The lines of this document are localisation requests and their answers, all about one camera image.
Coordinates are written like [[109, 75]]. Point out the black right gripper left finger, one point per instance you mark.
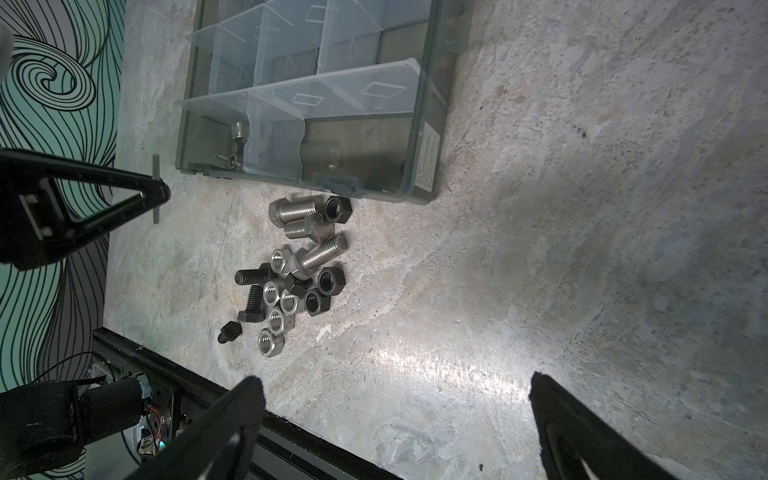
[[218, 445]]

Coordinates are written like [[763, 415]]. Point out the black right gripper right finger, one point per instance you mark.
[[576, 444]]

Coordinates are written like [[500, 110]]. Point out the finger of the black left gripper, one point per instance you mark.
[[78, 204]]

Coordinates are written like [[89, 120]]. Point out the pile of bolts and nuts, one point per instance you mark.
[[299, 281]]

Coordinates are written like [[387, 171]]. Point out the small black screw apart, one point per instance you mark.
[[229, 332]]

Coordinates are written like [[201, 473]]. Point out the grey transparent organizer box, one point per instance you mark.
[[345, 97]]

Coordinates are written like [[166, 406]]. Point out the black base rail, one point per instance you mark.
[[282, 451]]

